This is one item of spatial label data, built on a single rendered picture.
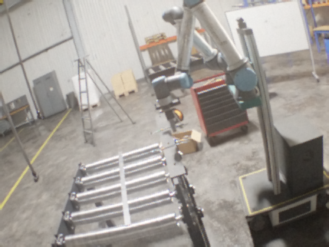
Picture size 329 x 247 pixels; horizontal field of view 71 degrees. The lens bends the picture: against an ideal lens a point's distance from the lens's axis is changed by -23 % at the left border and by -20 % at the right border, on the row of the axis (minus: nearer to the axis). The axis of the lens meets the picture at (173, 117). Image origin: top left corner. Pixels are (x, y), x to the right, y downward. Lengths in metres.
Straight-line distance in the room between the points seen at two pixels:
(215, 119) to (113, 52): 8.30
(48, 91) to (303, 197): 11.16
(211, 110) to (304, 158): 2.27
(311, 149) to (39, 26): 12.00
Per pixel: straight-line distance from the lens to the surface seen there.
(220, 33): 1.68
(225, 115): 4.33
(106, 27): 12.04
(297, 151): 2.27
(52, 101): 12.29
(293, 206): 2.50
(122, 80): 10.15
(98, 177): 2.55
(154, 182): 2.19
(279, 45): 6.40
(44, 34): 12.73
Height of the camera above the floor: 1.94
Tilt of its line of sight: 18 degrees down
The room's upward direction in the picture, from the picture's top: 18 degrees counter-clockwise
